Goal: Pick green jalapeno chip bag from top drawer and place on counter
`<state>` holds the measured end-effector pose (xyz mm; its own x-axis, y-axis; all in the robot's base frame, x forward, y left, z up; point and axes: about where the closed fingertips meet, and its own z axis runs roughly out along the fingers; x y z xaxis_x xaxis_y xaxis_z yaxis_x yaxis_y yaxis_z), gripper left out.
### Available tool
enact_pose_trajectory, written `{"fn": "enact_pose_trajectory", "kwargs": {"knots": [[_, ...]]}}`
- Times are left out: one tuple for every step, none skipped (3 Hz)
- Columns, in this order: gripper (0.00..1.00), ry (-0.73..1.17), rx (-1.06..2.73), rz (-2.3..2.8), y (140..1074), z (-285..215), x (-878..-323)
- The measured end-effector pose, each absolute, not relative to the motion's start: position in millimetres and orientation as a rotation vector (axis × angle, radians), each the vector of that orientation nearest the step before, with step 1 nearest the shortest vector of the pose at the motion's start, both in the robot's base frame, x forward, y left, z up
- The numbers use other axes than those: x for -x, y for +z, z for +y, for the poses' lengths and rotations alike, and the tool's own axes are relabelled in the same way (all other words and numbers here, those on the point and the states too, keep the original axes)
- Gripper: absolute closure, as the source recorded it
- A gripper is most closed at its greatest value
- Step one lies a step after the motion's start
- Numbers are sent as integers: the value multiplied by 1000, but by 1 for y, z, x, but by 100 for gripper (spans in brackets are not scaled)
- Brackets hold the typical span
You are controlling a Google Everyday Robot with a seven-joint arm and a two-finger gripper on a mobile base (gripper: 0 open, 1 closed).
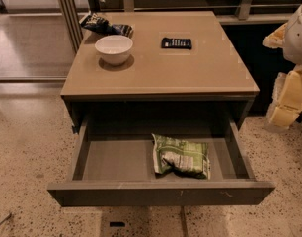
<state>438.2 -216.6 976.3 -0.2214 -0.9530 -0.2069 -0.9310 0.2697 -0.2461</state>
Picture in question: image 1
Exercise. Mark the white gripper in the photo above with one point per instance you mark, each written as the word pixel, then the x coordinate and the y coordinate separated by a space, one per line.
pixel 298 37

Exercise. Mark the green jalapeno chip bag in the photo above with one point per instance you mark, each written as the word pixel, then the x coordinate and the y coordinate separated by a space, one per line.
pixel 184 157

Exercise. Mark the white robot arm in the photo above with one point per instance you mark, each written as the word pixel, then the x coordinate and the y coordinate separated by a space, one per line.
pixel 292 51

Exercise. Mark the beige counter cabinet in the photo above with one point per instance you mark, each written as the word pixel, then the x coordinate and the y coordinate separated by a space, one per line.
pixel 211 70

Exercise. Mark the open grey drawer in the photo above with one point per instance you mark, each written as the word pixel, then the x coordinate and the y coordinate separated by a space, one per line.
pixel 113 166

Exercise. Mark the dark blue chip bag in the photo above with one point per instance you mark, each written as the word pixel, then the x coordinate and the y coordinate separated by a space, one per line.
pixel 97 24

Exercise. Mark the white ceramic bowl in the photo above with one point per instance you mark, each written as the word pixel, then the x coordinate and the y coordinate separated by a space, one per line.
pixel 115 49

